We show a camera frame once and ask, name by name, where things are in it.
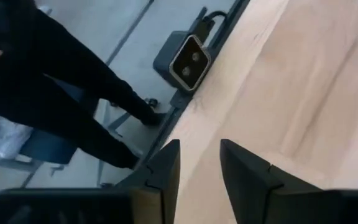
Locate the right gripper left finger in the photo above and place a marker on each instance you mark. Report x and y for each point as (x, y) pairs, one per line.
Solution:
(163, 174)

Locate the person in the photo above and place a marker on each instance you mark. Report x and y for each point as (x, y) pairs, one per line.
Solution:
(42, 62)

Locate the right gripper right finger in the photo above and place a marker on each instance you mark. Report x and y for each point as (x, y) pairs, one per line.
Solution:
(253, 193)

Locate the white plastic bag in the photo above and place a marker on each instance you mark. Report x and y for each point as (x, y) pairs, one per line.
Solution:
(2, 133)

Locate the grey depth camera box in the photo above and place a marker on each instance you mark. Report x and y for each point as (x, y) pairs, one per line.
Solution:
(188, 62)

